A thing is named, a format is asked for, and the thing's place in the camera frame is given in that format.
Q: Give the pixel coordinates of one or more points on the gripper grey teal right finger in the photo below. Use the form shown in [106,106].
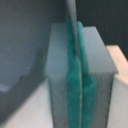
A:
[98,70]

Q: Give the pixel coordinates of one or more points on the gripper grey teal left finger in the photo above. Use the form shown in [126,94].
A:
[56,70]

